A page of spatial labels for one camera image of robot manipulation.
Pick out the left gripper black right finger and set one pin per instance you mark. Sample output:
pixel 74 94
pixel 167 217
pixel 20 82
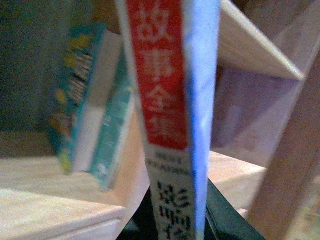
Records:
pixel 223 222

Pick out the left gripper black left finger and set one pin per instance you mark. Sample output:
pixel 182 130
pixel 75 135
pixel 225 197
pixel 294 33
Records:
pixel 141 226

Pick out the red and white spine book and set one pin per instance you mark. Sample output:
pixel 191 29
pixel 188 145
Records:
pixel 171 47

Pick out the right wooden shelf unit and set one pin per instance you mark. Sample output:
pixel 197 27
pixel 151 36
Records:
pixel 264 55

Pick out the teal thin book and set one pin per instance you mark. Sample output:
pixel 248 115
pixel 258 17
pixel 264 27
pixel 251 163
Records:
pixel 114 129

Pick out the teal illustrated book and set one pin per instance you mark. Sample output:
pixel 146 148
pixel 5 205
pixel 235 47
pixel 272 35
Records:
pixel 90 64

